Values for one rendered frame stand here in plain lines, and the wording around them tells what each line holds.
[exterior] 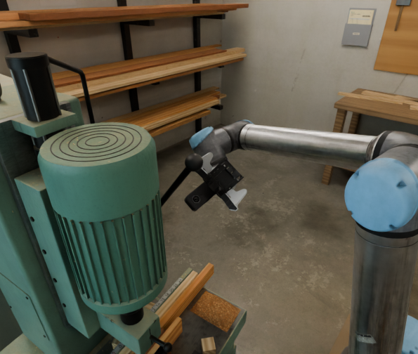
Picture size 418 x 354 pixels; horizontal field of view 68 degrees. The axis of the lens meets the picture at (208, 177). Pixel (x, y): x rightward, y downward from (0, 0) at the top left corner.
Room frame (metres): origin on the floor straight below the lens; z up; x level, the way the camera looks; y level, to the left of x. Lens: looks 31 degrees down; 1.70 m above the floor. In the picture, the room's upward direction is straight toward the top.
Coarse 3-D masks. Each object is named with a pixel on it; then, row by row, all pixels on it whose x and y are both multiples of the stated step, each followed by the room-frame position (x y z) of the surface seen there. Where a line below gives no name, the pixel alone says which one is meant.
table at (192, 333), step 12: (204, 288) 0.66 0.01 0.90; (192, 300) 0.62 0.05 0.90; (240, 312) 0.57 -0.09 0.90; (192, 324) 0.53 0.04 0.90; (204, 324) 0.53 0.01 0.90; (240, 324) 0.55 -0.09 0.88; (180, 336) 0.50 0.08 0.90; (192, 336) 0.50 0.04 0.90; (204, 336) 0.50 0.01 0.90; (216, 336) 0.50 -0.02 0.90; (228, 336) 0.50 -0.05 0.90; (180, 348) 0.47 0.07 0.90; (192, 348) 0.47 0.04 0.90; (216, 348) 0.47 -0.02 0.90; (228, 348) 0.49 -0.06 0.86
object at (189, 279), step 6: (192, 270) 0.69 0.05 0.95; (192, 276) 0.66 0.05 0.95; (186, 282) 0.64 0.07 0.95; (180, 288) 0.62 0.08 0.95; (186, 288) 0.63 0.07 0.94; (174, 294) 0.60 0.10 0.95; (180, 294) 0.60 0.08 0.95; (168, 300) 0.58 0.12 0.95; (174, 300) 0.58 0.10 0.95; (162, 306) 0.56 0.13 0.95; (168, 306) 0.56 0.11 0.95; (156, 312) 0.54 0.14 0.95; (162, 312) 0.54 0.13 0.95; (126, 348) 0.44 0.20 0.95
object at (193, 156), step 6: (192, 156) 0.51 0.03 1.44; (198, 156) 0.51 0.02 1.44; (186, 162) 0.51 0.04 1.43; (192, 162) 0.50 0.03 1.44; (198, 162) 0.50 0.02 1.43; (186, 168) 0.52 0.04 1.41; (192, 168) 0.50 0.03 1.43; (198, 168) 0.50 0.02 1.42; (180, 174) 0.53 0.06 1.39; (186, 174) 0.52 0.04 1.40; (180, 180) 0.53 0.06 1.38; (174, 186) 0.53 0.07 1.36; (168, 192) 0.54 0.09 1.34; (162, 198) 0.55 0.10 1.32; (168, 198) 0.55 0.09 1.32; (162, 204) 0.56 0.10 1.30
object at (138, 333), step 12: (96, 312) 0.46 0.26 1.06; (144, 312) 0.45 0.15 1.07; (108, 324) 0.44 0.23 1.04; (120, 324) 0.42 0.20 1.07; (144, 324) 0.42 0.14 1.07; (156, 324) 0.43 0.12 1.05; (120, 336) 0.42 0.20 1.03; (132, 336) 0.40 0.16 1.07; (144, 336) 0.40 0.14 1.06; (156, 336) 0.43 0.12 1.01; (132, 348) 0.40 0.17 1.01; (144, 348) 0.40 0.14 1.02
